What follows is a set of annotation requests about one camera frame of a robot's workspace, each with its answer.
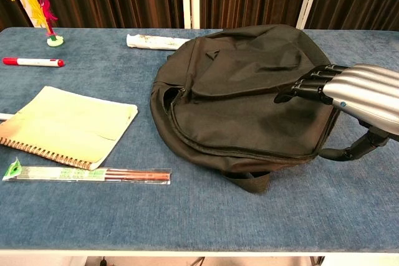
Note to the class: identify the black backpack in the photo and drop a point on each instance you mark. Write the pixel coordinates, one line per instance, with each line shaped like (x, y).
(243, 107)

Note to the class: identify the chopsticks in plastic package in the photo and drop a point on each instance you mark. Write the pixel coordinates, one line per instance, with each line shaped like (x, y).
(93, 174)

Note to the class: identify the white toothpaste tube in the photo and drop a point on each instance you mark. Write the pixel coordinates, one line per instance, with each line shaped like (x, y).
(152, 42)

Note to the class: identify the feather shuttlecock with green base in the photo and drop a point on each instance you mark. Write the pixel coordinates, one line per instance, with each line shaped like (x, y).
(55, 41)

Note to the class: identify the red and white marker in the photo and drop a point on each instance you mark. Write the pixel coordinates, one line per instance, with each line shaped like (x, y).
(34, 62)

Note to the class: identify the spiral-bound notebook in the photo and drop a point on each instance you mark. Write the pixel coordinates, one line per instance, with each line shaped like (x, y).
(68, 122)

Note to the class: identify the blue table cloth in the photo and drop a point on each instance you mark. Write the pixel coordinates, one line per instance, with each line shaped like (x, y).
(124, 216)

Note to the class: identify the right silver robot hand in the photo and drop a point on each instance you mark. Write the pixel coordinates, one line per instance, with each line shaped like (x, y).
(364, 91)

